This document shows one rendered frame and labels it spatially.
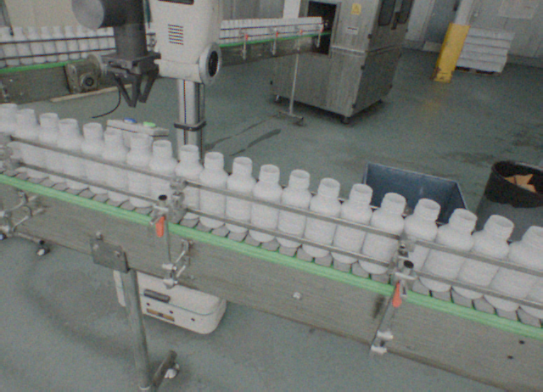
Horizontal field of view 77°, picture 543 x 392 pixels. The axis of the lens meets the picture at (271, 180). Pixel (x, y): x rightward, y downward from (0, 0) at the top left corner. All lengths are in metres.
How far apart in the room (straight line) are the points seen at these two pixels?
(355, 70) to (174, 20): 3.16
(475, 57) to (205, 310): 9.21
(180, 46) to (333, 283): 0.96
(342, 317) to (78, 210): 0.65
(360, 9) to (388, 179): 3.10
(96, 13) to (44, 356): 1.55
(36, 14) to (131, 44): 3.93
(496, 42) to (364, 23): 6.21
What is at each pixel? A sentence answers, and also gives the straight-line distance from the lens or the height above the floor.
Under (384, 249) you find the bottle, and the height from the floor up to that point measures 1.07.
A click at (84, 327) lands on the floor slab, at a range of 1.94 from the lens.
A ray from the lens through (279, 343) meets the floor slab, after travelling 1.80.
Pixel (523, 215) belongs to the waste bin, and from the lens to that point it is 2.39.
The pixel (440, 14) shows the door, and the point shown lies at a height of 1.08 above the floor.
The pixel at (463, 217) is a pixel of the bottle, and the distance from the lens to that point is 0.70.
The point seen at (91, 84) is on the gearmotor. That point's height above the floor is 0.90.
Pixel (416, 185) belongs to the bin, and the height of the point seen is 0.90.
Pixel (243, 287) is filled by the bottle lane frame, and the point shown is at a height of 0.88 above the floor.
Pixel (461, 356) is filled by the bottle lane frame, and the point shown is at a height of 0.88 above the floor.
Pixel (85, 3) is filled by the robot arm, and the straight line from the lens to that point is 0.65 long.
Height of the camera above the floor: 1.48
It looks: 30 degrees down
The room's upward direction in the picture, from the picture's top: 7 degrees clockwise
